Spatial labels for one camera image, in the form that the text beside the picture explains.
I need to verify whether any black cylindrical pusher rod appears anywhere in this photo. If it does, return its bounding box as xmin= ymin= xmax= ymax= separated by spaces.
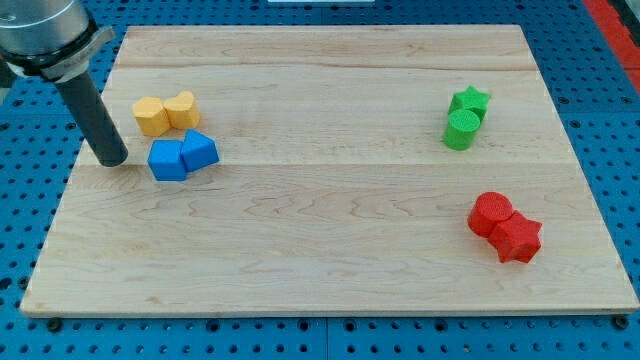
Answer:
xmin=55 ymin=72 xmax=128 ymax=167

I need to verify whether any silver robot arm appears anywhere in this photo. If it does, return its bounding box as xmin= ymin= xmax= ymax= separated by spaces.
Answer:
xmin=1 ymin=0 xmax=128 ymax=167

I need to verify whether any yellow hexagon block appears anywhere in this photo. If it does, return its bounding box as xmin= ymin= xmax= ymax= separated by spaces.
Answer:
xmin=132 ymin=97 xmax=171 ymax=137

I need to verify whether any blue cube block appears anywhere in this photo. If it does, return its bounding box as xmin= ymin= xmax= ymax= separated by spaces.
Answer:
xmin=147 ymin=139 xmax=187 ymax=181

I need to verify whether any yellow heart block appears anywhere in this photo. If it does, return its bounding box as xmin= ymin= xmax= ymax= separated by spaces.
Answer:
xmin=164 ymin=91 xmax=201 ymax=130

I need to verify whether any blue triangular block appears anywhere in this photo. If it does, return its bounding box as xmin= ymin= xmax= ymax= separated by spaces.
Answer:
xmin=180 ymin=129 xmax=220 ymax=172

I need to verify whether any wooden board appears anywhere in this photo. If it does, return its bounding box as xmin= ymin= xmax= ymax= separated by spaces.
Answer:
xmin=21 ymin=25 xmax=639 ymax=318

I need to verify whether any green cylinder block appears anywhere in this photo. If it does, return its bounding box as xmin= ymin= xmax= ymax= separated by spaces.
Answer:
xmin=443 ymin=109 xmax=481 ymax=151

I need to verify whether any green star block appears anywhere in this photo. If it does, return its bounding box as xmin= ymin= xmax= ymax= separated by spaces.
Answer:
xmin=448 ymin=86 xmax=491 ymax=121

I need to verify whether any red cylinder block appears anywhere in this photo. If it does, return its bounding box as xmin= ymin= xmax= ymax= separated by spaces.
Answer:
xmin=467 ymin=191 xmax=514 ymax=238

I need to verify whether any red star block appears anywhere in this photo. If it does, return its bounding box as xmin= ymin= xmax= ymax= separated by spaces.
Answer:
xmin=488 ymin=211 xmax=543 ymax=263

